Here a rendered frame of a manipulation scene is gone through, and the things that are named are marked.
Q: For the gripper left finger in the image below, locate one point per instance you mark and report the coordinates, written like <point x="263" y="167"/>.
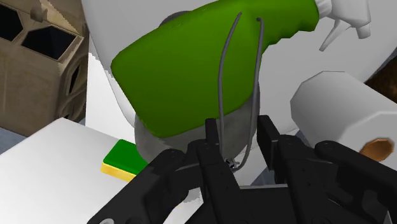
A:
<point x="161" y="186"/>

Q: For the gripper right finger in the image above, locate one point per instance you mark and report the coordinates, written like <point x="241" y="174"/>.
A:
<point x="328" y="183"/>

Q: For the green and yellow sponge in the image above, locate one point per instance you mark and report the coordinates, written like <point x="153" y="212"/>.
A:
<point x="124" y="155"/>

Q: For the white paper roll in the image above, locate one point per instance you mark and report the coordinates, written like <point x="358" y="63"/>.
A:
<point x="335" y="111"/>

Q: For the green spray bottle white trigger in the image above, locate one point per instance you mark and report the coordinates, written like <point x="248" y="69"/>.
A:
<point x="186" y="77"/>

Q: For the brown wicker basket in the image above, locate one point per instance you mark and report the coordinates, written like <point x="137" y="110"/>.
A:
<point x="31" y="86"/>

